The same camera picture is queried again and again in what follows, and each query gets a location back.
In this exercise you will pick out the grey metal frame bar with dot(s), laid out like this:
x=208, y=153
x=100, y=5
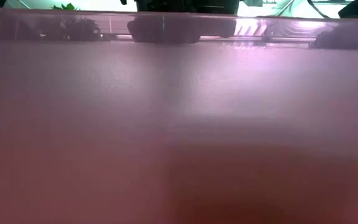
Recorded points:
x=286, y=7

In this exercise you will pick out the green leafy plant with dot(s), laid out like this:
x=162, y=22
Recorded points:
x=64, y=6

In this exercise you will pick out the pink translucent plastic basket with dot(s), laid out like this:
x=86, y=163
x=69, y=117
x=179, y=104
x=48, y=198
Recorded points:
x=179, y=124

